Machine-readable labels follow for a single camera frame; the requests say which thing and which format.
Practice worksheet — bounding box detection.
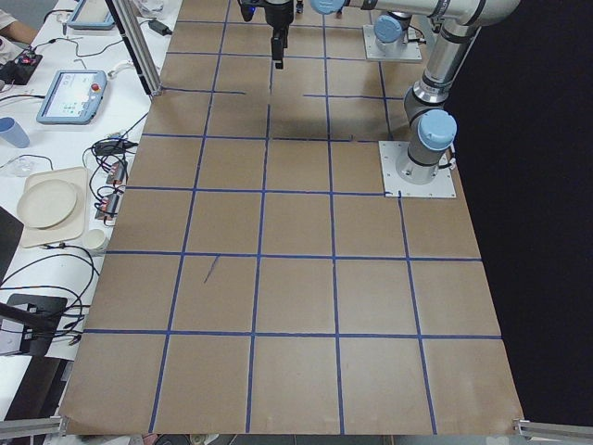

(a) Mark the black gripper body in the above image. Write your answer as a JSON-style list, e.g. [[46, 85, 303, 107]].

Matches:
[[263, 0, 295, 60]]

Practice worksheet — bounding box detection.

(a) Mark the person hand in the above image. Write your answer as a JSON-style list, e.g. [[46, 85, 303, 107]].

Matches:
[[0, 9, 38, 45]]

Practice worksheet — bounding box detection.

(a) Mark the black power adapter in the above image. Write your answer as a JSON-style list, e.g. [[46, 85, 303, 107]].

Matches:
[[147, 19, 172, 36]]

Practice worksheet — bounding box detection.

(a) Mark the far teach pendant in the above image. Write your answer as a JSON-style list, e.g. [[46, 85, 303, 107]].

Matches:
[[67, 0, 115, 31]]

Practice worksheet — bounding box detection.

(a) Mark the teach pendant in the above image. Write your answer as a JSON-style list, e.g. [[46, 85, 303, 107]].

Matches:
[[36, 70, 107, 125], [67, 0, 115, 31]]

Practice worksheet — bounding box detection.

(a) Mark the near teach pendant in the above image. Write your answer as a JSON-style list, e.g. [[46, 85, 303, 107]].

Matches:
[[36, 70, 107, 125]]

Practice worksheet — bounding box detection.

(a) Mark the white paper cup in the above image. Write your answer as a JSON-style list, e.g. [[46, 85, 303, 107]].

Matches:
[[82, 229, 109, 256]]

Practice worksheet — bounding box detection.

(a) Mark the blue plastic cup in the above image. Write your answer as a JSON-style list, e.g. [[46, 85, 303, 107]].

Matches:
[[0, 117, 30, 148]]

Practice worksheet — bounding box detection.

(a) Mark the beige tray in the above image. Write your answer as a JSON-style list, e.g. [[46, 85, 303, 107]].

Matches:
[[17, 167, 89, 248]]

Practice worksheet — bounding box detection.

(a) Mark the round beige plate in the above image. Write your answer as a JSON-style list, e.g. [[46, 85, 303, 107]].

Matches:
[[17, 179, 77, 229]]

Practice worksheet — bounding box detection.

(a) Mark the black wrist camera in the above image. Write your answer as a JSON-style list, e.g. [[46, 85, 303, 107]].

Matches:
[[237, 0, 256, 22]]

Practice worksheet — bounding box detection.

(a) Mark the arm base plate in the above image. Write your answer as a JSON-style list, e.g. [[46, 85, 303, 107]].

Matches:
[[362, 25, 423, 63], [379, 141, 457, 198]]

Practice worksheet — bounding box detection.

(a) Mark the aluminium frame post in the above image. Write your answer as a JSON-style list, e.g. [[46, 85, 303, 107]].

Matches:
[[106, 0, 162, 97]]

